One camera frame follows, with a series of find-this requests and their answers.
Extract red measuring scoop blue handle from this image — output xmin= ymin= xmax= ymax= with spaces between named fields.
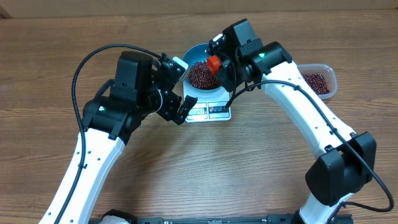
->
xmin=206 ymin=55 xmax=222 ymax=77

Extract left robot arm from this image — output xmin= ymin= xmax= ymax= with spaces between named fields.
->
xmin=41 ymin=51 xmax=197 ymax=223

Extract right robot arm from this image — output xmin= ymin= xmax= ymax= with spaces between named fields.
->
xmin=207 ymin=19 xmax=377 ymax=223

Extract white digital kitchen scale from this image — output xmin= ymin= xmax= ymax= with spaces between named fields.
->
xmin=183 ymin=80 xmax=232 ymax=123

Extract red beans in bowl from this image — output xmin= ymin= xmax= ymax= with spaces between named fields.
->
xmin=188 ymin=61 xmax=221 ymax=90

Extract blue bowl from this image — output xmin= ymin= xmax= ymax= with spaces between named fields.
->
xmin=183 ymin=44 xmax=223 ymax=94

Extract red adzuki beans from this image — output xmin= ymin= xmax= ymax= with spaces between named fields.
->
xmin=303 ymin=73 xmax=330 ymax=95

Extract clear plastic food container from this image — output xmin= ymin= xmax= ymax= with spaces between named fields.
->
xmin=297 ymin=63 xmax=338 ymax=100

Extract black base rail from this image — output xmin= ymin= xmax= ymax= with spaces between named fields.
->
xmin=90 ymin=210 xmax=354 ymax=224

